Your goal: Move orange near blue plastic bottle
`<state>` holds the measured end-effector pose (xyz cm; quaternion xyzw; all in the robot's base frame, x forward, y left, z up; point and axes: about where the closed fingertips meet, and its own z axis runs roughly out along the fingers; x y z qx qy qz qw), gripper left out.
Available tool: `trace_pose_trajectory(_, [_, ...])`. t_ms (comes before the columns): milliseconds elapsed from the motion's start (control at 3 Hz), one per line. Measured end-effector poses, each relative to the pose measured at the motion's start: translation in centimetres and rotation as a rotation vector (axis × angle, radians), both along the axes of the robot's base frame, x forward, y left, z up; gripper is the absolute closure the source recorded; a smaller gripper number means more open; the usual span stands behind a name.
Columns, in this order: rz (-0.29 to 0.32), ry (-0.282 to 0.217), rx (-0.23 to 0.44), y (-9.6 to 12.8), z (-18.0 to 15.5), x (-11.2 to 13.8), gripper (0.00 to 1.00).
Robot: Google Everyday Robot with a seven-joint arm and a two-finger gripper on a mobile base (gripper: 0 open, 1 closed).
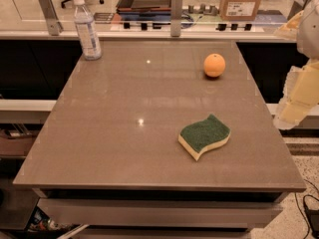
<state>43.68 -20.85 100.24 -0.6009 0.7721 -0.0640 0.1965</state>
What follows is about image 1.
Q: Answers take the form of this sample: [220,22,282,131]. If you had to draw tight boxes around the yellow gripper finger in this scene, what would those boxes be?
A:
[273,60,319,129]
[274,11,304,40]

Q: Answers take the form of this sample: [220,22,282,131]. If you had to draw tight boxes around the orange fruit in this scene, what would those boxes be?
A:
[203,54,225,78]

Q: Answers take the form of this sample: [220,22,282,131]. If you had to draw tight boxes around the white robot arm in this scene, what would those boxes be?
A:
[273,0,319,129]

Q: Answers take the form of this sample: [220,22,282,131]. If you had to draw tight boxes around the clear plastic water bottle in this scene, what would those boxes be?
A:
[73,0,102,60]

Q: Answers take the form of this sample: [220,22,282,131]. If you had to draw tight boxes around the cardboard box with label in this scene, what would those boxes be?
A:
[219,0,261,21]

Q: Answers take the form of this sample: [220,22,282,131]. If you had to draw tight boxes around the green and yellow sponge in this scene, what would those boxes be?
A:
[178,115,231,161]

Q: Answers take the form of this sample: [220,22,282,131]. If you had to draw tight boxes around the black power adapter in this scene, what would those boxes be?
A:
[305,209,319,239]

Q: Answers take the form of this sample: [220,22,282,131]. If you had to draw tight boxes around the grey table drawer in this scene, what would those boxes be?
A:
[38,199,282,229]

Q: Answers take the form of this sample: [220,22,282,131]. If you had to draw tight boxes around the black cable on floor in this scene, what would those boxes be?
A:
[294,178,319,239]

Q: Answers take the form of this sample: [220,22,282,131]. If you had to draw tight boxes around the middle metal glass bracket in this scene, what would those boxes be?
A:
[170,0,182,37]

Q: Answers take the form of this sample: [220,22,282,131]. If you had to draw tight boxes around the metal glass bracket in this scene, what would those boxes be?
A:
[38,0,63,36]
[170,0,182,37]

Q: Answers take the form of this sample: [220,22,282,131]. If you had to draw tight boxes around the left metal glass bracket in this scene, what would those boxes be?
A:
[38,0,63,36]

